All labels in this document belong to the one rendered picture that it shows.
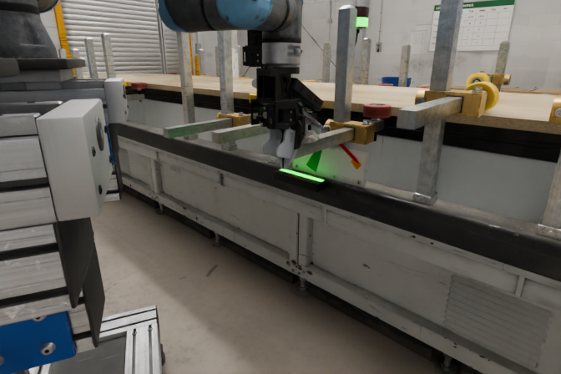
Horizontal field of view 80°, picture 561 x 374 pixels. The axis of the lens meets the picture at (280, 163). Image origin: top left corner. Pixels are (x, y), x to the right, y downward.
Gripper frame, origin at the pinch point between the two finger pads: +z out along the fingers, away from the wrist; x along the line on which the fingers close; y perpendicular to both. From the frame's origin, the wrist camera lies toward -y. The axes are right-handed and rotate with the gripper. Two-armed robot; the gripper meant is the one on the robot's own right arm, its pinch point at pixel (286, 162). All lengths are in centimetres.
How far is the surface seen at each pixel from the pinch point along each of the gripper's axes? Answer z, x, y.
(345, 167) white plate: 7.0, -0.6, -26.4
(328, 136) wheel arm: -4.0, 1.5, -13.8
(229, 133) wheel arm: -2.6, -23.5, -3.8
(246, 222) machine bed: 58, -71, -53
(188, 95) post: -7, -78, -28
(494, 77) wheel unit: -16, 13, -135
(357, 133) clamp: -3.2, 2.5, -26.1
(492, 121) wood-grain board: -7, 30, -46
